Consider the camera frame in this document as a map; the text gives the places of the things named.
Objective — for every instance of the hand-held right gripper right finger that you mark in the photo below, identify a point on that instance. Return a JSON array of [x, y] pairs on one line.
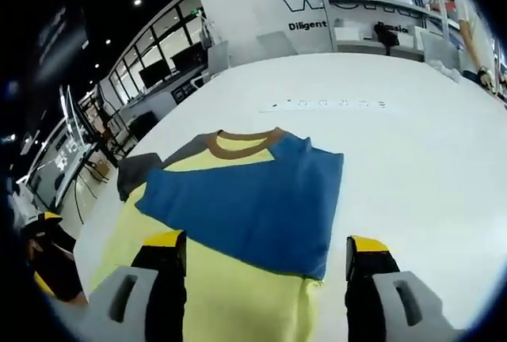
[[368, 278]]

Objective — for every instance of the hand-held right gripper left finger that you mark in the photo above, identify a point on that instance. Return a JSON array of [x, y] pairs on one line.
[[166, 278]]

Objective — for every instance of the yellow blue grey garment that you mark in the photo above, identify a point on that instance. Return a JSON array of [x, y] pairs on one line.
[[245, 207]]

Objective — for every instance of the dark hanging banner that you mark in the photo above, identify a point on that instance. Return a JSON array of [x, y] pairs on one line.
[[63, 37]]

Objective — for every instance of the black computer monitor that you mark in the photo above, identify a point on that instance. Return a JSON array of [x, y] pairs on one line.
[[154, 74], [188, 59]]

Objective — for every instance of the crumpled white cloth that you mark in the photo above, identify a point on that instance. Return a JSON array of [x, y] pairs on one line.
[[447, 71]]

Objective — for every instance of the white office chair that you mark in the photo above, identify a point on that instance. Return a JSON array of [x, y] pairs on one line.
[[437, 47], [277, 45], [218, 57]]

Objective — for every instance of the black device on stand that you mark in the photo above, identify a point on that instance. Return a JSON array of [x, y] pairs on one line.
[[386, 35]]

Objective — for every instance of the flat white box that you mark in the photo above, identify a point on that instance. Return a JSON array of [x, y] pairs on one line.
[[348, 34]]

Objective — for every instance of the white shelving rack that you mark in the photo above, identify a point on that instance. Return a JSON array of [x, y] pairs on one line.
[[443, 9]]

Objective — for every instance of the white lettered wall panel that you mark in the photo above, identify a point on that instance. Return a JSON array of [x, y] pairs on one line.
[[245, 9]]

